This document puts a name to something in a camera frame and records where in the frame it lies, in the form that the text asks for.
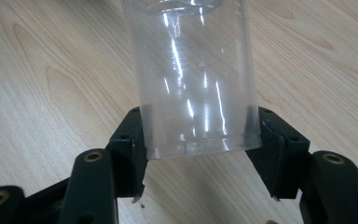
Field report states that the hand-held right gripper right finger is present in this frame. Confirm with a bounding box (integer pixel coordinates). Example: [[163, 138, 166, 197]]
[[245, 106, 358, 224]]

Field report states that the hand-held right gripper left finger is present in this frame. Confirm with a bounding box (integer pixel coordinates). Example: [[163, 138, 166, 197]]
[[57, 106, 149, 224]]

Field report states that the clear plastic cup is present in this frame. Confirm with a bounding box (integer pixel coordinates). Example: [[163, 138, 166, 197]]
[[121, 0, 263, 161]]

